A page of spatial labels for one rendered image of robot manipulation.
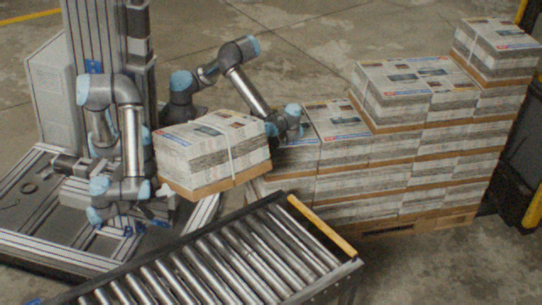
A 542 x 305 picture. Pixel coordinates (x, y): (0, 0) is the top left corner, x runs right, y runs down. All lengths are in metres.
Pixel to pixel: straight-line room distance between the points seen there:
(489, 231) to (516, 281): 0.41
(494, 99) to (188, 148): 1.81
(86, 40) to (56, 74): 0.23
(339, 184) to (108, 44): 1.43
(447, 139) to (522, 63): 0.55
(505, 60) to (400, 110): 0.60
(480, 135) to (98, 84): 2.14
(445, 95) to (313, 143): 0.73
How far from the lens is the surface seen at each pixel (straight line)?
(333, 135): 3.03
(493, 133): 3.52
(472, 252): 3.84
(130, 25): 2.62
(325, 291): 2.35
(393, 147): 3.21
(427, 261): 3.67
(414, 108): 3.09
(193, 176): 2.21
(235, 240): 2.46
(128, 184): 2.23
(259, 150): 2.36
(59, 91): 2.84
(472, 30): 3.34
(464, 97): 3.22
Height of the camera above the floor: 2.60
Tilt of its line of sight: 39 degrees down
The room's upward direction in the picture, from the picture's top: 6 degrees clockwise
